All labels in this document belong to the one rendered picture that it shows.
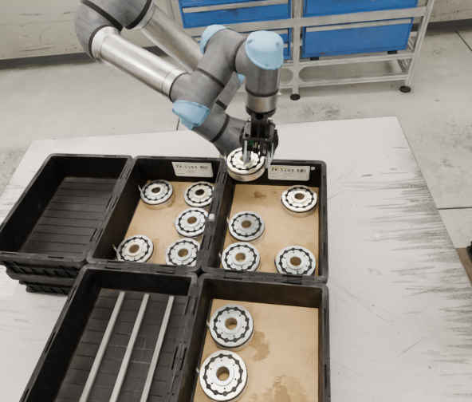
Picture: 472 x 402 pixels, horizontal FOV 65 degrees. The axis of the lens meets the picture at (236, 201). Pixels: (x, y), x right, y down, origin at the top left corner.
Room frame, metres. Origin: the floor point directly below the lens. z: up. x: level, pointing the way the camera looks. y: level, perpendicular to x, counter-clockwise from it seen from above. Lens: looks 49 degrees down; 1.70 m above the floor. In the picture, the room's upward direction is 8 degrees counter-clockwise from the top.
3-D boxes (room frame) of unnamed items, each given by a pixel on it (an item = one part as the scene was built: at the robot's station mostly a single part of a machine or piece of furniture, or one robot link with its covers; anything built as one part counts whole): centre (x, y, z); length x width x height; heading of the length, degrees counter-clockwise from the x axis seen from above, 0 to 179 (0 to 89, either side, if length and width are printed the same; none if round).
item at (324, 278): (0.62, -0.08, 0.92); 0.40 x 0.30 x 0.02; 165
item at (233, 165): (0.74, -0.04, 1.01); 0.10 x 0.10 x 0.01
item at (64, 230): (0.77, 0.50, 0.87); 0.40 x 0.30 x 0.11; 165
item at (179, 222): (0.68, 0.13, 0.86); 0.10 x 0.10 x 0.01
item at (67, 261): (0.77, 0.50, 0.92); 0.40 x 0.30 x 0.02; 165
